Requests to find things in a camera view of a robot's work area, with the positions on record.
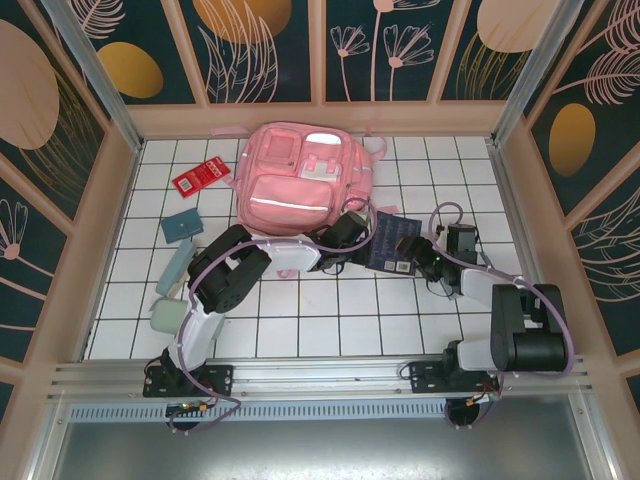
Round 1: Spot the dark blue book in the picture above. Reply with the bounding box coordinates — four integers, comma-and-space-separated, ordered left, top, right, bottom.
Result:
363, 209, 422, 277

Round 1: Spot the pink backpack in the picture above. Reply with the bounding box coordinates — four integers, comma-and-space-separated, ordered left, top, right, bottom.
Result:
209, 121, 396, 280

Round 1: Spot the teal leather wallet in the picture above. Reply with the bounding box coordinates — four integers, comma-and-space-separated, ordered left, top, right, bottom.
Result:
160, 208, 205, 245

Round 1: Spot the light teal box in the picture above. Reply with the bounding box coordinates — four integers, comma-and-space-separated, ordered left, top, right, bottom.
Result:
155, 239, 197, 297

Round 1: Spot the pale green sponge block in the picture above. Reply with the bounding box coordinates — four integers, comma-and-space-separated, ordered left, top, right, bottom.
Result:
149, 297, 190, 335

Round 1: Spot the red card packet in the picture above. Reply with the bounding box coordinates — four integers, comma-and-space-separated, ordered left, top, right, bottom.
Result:
172, 158, 232, 200

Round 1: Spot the grey metal sheet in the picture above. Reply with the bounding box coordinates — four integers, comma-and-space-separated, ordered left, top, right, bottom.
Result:
49, 418, 609, 480

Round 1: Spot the aluminium side rail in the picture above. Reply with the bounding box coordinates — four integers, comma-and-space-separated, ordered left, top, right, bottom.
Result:
485, 139, 596, 364

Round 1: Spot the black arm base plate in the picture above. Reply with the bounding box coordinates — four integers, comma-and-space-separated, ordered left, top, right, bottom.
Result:
143, 364, 235, 399
409, 360, 501, 397

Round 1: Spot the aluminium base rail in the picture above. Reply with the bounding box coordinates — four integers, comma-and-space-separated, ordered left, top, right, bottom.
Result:
47, 357, 596, 401

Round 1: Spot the dark floral wall panel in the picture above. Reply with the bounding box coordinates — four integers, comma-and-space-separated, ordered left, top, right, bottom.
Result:
177, 0, 316, 106
522, 0, 640, 219
79, 0, 201, 107
0, 0, 112, 229
437, 0, 549, 104
322, 0, 436, 105
0, 152, 76, 364
567, 164, 640, 359

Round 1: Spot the slotted cable duct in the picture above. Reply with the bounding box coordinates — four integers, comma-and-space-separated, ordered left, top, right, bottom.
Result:
67, 402, 591, 422

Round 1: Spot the aluminium corner post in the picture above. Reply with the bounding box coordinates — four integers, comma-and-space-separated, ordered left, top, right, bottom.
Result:
488, 0, 565, 147
42, 0, 147, 154

